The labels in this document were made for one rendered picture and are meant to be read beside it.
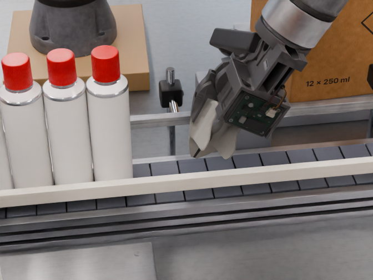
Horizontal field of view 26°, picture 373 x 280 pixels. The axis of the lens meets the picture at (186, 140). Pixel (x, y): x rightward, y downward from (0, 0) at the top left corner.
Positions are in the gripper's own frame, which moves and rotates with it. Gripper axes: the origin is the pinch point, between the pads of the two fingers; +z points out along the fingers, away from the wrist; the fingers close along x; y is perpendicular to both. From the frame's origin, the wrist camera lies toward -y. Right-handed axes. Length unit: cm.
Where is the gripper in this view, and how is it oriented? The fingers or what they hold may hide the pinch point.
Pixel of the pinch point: (197, 145)
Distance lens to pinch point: 105.4
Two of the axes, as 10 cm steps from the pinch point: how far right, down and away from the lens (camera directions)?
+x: 8.6, 3.2, 4.0
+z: -4.9, 7.3, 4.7
